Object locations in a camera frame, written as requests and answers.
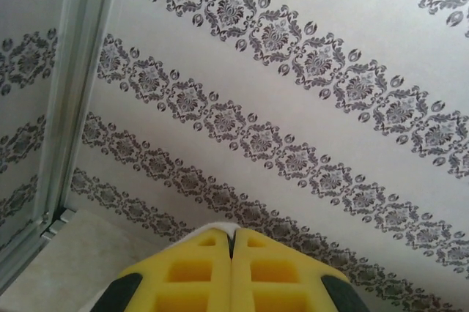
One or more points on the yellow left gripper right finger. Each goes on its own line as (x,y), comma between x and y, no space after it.
(286,290)

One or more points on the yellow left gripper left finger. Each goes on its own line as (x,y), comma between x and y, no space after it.
(190,290)

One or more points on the white t-shirt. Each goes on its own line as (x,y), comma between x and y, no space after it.
(225,227)

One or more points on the aluminium table edge rail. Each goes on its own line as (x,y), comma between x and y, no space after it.
(25,244)

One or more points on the aluminium frame post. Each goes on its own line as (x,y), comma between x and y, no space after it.
(73,88)

